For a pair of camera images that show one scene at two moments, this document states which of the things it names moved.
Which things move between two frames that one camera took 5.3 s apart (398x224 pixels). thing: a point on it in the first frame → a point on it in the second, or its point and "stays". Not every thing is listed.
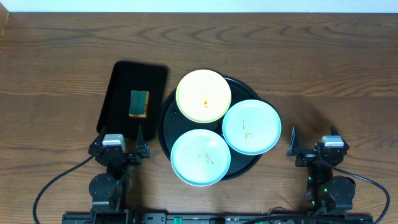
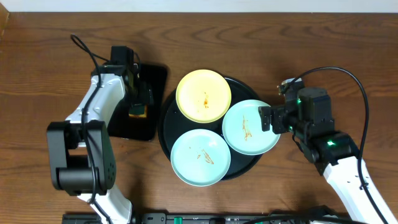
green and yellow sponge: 138,103 stays
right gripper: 307,155 → 278,113
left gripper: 121,156 → 142,98
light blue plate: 251,127 stays
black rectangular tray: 114,118 stays
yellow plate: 203,96 stays
